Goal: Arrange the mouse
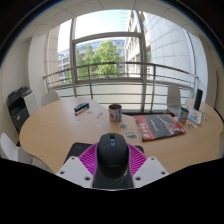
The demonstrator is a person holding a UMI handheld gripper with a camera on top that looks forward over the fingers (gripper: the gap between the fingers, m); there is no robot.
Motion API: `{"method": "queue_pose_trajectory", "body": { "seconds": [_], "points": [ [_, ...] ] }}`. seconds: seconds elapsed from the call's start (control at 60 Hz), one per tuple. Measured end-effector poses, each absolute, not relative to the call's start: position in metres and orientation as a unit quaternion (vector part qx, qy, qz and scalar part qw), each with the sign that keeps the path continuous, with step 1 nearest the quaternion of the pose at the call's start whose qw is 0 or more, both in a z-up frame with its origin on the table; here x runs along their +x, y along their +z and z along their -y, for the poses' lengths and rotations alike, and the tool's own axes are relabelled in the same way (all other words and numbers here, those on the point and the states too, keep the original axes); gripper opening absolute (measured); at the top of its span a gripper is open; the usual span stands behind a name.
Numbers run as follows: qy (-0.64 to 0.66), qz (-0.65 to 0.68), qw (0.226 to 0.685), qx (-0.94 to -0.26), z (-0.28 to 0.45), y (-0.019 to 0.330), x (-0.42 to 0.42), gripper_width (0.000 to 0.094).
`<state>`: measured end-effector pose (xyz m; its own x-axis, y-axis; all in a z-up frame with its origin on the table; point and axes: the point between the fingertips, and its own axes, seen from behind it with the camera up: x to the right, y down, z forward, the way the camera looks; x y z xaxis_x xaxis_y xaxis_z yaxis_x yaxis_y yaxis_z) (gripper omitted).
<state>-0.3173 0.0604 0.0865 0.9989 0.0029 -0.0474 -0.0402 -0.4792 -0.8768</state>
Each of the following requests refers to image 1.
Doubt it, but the black computer mouse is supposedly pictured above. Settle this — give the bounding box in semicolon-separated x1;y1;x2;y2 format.
95;132;130;179

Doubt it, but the black mouse pad with print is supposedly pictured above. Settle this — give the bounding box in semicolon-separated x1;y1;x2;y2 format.
63;142;145;190

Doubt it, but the white chair with wooden legs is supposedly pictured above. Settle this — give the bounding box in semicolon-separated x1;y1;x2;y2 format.
0;132;34;165

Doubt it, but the red and black magazine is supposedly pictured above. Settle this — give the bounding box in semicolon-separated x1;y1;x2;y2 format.
133;113;187;142

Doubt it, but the metal balcony railing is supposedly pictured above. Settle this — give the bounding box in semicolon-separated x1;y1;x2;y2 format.
42;61;200;113

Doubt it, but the blue and yellow picture book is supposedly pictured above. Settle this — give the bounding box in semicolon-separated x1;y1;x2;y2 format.
187;106;204;126

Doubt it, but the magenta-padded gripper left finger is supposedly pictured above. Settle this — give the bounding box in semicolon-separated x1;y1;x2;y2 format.
55;143;99;189

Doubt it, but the black cylinder speaker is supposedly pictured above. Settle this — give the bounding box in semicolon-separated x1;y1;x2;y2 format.
193;88;204;112

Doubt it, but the black office printer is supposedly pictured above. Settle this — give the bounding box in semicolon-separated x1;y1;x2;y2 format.
7;85;39;133

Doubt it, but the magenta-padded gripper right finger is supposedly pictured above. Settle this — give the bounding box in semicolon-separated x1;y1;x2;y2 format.
128;143;170;188

